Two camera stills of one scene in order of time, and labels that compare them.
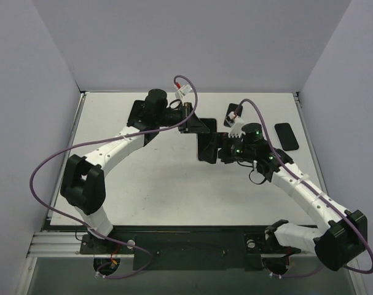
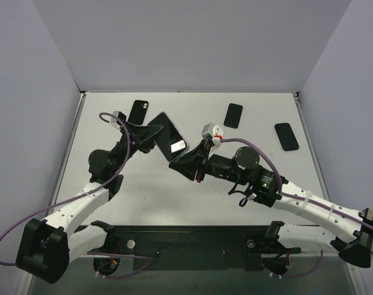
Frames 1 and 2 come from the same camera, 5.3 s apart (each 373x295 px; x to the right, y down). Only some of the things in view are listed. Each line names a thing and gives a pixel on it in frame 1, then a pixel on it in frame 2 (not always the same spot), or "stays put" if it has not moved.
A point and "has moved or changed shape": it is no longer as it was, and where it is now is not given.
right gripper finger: x=208 y=145 to x=187 y=168
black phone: x=207 y=142 has moved or changed shape
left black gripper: x=188 y=118 to x=131 y=137
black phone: x=286 y=136 stays put
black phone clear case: x=232 y=107 stays put
